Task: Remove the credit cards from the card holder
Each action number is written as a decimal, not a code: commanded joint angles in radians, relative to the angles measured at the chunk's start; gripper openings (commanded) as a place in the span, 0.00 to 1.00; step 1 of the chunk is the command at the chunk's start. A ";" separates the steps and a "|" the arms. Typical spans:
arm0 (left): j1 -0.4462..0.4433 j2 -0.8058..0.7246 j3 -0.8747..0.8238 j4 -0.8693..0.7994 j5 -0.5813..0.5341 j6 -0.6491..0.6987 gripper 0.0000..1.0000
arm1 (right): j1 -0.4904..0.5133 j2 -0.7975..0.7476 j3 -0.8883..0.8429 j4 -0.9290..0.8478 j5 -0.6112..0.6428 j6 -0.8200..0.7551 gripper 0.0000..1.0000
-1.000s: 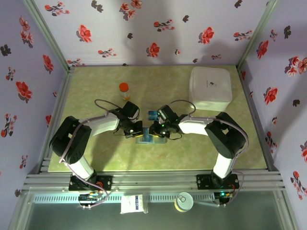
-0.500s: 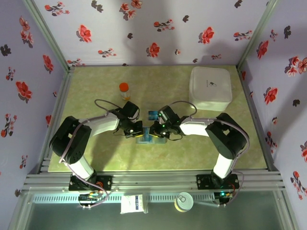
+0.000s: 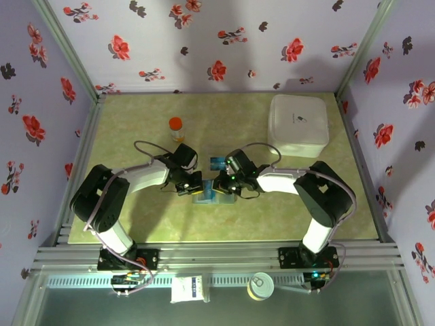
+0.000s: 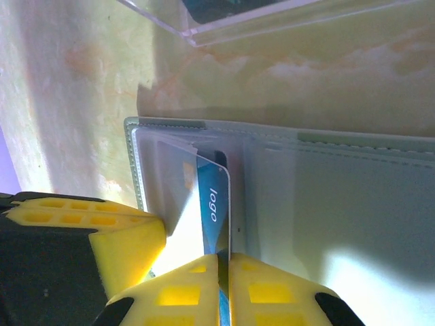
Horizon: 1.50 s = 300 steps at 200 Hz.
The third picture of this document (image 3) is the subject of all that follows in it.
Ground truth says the aluminium side rail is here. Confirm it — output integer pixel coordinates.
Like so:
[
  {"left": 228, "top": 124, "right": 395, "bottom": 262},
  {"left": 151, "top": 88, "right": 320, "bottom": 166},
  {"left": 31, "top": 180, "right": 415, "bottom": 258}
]
[
  {"left": 54, "top": 94, "right": 106, "bottom": 245},
  {"left": 336, "top": 91, "right": 392, "bottom": 242}
]

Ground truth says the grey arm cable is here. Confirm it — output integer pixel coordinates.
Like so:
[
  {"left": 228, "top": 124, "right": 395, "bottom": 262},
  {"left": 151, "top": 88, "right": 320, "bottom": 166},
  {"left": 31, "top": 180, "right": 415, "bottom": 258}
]
[
  {"left": 237, "top": 142, "right": 358, "bottom": 295},
  {"left": 83, "top": 141, "right": 177, "bottom": 296}
]

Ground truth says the aluminium front rail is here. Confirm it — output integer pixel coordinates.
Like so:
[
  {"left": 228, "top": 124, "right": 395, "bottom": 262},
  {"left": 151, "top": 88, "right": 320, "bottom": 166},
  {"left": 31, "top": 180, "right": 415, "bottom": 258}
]
[{"left": 30, "top": 241, "right": 407, "bottom": 272}]

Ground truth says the white slotted cable duct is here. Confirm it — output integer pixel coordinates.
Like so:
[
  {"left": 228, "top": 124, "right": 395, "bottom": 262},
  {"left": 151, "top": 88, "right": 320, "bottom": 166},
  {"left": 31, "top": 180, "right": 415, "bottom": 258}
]
[{"left": 46, "top": 273, "right": 307, "bottom": 289}]

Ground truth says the electronics board with wires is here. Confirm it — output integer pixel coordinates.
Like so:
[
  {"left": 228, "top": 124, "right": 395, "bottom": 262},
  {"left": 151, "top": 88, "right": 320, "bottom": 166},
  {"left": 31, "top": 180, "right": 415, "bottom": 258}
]
[
  {"left": 111, "top": 271, "right": 145, "bottom": 296},
  {"left": 304, "top": 270, "right": 332, "bottom": 295}
]

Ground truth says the tin can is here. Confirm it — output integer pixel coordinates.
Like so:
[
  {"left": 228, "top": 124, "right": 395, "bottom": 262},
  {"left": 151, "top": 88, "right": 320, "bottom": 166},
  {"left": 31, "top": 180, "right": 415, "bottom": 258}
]
[{"left": 246, "top": 272, "right": 275, "bottom": 302}]

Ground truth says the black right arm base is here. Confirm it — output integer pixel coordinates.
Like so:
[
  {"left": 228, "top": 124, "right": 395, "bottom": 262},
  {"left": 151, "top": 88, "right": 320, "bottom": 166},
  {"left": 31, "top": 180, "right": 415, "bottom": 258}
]
[{"left": 277, "top": 246, "right": 340, "bottom": 271}]

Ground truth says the white paper packet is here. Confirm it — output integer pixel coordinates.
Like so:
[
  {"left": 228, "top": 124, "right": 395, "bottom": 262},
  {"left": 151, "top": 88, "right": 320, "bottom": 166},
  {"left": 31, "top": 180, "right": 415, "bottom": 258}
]
[{"left": 169, "top": 276, "right": 206, "bottom": 304}]

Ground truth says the white plastic container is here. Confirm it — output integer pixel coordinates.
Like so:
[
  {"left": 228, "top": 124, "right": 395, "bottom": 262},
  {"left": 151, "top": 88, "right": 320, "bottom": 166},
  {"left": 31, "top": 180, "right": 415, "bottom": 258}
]
[{"left": 266, "top": 94, "right": 330, "bottom": 159}]

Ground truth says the grey left arm cable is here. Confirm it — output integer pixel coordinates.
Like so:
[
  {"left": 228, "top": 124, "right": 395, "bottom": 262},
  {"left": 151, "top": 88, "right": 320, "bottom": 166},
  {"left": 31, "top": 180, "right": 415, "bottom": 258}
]
[{"left": 83, "top": 141, "right": 177, "bottom": 296}]

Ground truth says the grey right arm cable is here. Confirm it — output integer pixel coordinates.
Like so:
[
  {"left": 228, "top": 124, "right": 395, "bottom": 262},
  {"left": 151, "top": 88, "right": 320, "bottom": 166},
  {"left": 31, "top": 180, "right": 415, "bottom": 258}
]
[{"left": 237, "top": 142, "right": 358, "bottom": 295}]

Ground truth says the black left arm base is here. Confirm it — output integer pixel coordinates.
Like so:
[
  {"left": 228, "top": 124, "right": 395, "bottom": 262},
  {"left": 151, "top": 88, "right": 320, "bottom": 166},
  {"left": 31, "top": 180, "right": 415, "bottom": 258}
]
[{"left": 97, "top": 247, "right": 160, "bottom": 272}]

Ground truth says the aluminium frame post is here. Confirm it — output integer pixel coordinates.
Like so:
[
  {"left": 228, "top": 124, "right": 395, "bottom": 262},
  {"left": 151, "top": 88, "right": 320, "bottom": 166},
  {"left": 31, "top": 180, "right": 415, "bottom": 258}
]
[
  {"left": 334, "top": 0, "right": 398, "bottom": 99},
  {"left": 32, "top": 0, "right": 106, "bottom": 103}
]

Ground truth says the orange capped bottle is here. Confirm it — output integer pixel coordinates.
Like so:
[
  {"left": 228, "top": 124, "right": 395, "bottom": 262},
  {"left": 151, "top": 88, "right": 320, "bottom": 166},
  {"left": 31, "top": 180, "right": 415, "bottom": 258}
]
[{"left": 169, "top": 117, "right": 186, "bottom": 143}]

